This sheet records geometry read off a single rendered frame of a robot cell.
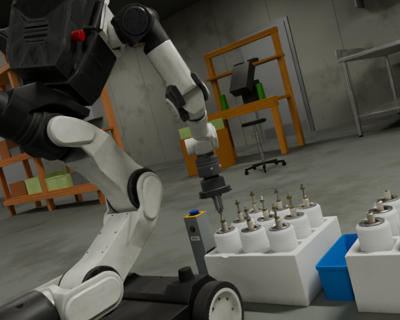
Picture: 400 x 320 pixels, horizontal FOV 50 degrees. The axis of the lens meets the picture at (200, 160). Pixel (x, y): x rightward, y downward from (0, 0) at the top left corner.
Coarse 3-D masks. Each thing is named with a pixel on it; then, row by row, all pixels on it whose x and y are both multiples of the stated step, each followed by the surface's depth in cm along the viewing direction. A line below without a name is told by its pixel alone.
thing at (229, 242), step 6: (216, 234) 161; (222, 234) 159; (228, 234) 158; (234, 234) 159; (216, 240) 162; (222, 240) 159; (228, 240) 158; (234, 240) 159; (240, 240) 161; (222, 246) 159; (228, 246) 158; (234, 246) 159; (240, 246) 160; (222, 252) 160; (228, 252) 159; (234, 252) 159
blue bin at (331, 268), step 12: (348, 240) 161; (336, 252) 154; (324, 264) 145; (336, 264) 152; (324, 276) 138; (336, 276) 136; (348, 276) 134; (324, 288) 140; (336, 288) 137; (348, 288) 135; (348, 300) 136
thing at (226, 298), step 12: (204, 288) 126; (216, 288) 125; (228, 288) 129; (204, 300) 122; (216, 300) 126; (228, 300) 130; (240, 300) 133; (192, 312) 122; (204, 312) 120; (216, 312) 125; (228, 312) 129; (240, 312) 132
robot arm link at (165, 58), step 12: (156, 48) 128; (168, 48) 129; (156, 60) 130; (168, 60) 129; (180, 60) 131; (168, 72) 130; (180, 72) 130; (192, 72) 133; (168, 84) 132; (180, 84) 131; (192, 84) 132; (204, 84) 137; (168, 96) 133; (180, 96) 132; (204, 96) 137; (168, 108) 140
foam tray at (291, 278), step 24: (336, 216) 167; (312, 240) 148; (336, 240) 163; (216, 264) 159; (240, 264) 152; (264, 264) 146; (288, 264) 140; (312, 264) 146; (240, 288) 155; (264, 288) 148; (288, 288) 142; (312, 288) 143
